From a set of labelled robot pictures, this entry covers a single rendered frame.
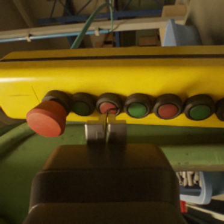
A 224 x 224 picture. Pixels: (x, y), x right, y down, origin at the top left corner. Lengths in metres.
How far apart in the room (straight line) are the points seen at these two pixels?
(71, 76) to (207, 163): 0.17
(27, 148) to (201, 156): 0.21
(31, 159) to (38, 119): 0.08
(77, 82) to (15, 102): 0.09
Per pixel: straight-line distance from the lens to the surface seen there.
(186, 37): 0.62
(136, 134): 0.21
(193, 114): 0.17
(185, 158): 0.19
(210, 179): 0.40
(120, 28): 1.59
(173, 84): 0.16
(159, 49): 0.20
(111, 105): 0.16
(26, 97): 0.21
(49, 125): 0.17
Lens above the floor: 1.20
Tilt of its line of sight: 6 degrees up
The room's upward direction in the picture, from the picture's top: 92 degrees counter-clockwise
